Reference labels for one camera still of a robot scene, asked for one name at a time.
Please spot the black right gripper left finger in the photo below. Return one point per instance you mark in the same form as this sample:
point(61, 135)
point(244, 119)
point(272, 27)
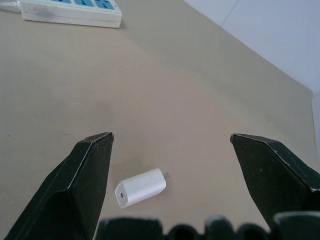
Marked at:
point(75, 190)

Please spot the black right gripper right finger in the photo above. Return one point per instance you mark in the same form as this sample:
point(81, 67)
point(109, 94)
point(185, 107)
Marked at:
point(272, 180)

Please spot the white USB charger plug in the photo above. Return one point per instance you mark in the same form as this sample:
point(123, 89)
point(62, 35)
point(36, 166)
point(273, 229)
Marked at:
point(140, 188)

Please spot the white power strip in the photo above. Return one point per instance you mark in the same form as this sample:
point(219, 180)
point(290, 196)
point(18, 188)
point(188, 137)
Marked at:
point(72, 12)

